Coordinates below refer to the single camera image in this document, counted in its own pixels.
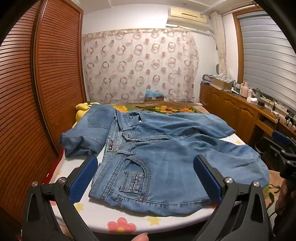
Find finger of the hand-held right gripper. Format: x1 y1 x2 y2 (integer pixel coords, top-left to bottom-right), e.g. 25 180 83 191
272 130 296 154
254 137 287 163

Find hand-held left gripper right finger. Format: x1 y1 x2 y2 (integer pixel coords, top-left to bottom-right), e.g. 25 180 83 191
193 155 274 241

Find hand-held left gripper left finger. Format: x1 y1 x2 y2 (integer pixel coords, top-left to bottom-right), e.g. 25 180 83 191
22 155 100 241

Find blue denim pants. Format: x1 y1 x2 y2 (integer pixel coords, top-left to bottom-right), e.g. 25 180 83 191
88 109 270 217
60 104 116 158

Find person's right hand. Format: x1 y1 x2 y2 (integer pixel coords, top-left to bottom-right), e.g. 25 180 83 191
276 180 296 210

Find dark small figurines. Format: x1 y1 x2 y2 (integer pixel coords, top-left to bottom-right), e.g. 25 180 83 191
285 113 296 127

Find white strawberry flower sheet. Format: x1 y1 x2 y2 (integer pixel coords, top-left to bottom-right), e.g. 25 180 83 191
50 132 271 234

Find white power strip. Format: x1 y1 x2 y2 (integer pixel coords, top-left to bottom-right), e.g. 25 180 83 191
261 95 279 107

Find wooden sideboard cabinet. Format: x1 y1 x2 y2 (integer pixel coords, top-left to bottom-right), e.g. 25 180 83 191
199 83 296 149

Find yellow plush toy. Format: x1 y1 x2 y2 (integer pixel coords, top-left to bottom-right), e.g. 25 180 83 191
75 101 101 122

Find cardboard tray of small jars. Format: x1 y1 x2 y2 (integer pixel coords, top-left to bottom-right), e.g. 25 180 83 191
212 75 234 91

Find grey window blind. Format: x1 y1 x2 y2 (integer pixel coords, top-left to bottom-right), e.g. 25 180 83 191
238 13 296 112

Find wooden louvered wardrobe door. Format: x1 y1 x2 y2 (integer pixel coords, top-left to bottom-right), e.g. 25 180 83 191
0 0 88 232

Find beige tied curtain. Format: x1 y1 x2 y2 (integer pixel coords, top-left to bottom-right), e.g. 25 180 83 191
210 11 228 76

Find circle patterned sheer curtain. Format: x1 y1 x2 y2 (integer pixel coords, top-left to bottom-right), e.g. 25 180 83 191
82 29 200 105

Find black cable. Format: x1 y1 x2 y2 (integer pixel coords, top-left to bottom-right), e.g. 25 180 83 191
268 203 281 219

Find wooden window frame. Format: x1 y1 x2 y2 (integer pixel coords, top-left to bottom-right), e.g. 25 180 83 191
232 9 270 85

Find wall air conditioner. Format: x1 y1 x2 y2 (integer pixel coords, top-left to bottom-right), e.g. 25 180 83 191
166 6 212 32

